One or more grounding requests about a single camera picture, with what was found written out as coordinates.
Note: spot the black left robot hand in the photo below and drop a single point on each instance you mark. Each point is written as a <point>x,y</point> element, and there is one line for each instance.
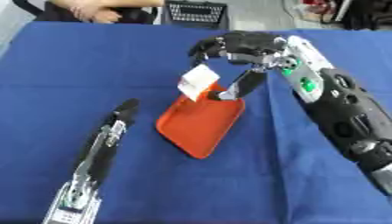
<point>109,137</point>

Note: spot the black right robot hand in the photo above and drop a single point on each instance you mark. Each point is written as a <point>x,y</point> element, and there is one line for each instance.
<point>245,43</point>

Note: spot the white paper packet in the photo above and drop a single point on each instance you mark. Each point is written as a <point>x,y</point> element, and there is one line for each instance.
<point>198,81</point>

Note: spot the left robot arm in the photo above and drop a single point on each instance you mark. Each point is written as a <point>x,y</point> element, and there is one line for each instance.
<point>74,201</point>

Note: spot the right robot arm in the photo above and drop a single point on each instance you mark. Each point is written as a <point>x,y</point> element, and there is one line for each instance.
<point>342,116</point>

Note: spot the black mesh basket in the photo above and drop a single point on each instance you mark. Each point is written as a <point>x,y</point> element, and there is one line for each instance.
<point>195,14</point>

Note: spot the orange plastic tray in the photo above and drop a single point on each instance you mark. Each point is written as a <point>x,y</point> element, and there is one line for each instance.
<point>201,125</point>

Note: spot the person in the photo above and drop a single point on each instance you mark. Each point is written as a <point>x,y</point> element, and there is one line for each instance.
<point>97,11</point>

